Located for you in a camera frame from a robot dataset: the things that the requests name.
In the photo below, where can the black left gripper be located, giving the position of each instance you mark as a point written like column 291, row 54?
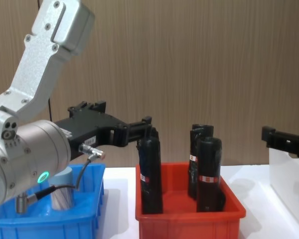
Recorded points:
column 89, row 127

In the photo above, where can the black bag roll with label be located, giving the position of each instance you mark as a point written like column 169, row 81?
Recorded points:
column 193, row 149
column 151, row 179
column 209, row 174

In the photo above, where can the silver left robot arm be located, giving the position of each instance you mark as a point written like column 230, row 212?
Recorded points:
column 37, row 82

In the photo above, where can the pale blue grey roll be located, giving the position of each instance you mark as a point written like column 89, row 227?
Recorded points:
column 62, row 199

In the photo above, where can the red plastic bin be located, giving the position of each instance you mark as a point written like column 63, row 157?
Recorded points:
column 189, row 224

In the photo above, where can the blue plastic bin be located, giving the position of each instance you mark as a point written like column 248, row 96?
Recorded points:
column 40, row 226

